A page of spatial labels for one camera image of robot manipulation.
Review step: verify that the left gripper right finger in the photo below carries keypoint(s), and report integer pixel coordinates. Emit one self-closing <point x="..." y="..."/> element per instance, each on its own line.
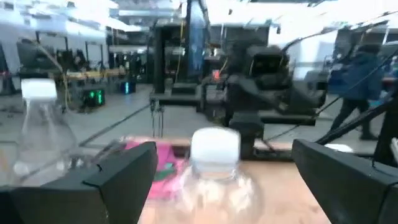
<point x="348" y="186"/>

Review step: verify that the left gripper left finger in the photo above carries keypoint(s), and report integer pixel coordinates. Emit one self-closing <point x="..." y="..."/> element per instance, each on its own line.
<point x="93" y="193"/>

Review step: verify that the pink cloth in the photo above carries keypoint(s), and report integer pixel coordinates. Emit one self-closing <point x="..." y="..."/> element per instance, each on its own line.
<point x="164" y="189"/>

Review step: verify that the light green cloth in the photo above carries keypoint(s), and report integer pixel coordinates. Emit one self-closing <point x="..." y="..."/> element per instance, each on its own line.
<point x="164" y="175"/>

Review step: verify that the magenta cloth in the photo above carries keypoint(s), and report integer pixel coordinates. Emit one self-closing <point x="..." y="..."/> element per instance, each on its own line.
<point x="163" y="154"/>

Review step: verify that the clear bottle white cap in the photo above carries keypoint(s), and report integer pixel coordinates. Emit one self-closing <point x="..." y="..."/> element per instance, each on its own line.
<point x="38" y="90"/>
<point x="214" y="149"/>

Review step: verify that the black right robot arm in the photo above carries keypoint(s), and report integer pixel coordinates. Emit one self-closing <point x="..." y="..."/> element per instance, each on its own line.
<point x="245" y="93"/>

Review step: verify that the black box green lights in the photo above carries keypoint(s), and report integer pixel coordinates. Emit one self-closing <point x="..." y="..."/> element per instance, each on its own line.
<point x="94" y="97"/>

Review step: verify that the person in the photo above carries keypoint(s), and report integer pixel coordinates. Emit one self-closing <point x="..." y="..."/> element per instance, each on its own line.
<point x="357" y="77"/>

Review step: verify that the black box cyan light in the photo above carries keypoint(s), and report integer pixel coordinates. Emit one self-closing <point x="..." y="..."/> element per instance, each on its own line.
<point x="127" y="87"/>

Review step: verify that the yellow beam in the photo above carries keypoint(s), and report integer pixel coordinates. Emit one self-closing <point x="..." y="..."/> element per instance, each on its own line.
<point x="93" y="74"/>

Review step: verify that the black stepped platform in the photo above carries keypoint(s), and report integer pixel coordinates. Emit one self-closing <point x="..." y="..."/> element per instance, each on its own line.
<point x="177" y="99"/>

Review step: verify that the tall black cabinet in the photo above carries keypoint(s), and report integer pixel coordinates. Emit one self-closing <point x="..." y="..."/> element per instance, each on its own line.
<point x="168" y="56"/>

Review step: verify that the blue vertical banner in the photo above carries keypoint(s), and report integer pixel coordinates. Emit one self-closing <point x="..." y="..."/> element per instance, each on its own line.
<point x="196" y="46"/>

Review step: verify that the black metal rig frame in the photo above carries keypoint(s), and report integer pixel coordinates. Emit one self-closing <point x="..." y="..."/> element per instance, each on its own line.
<point x="385" y="130"/>

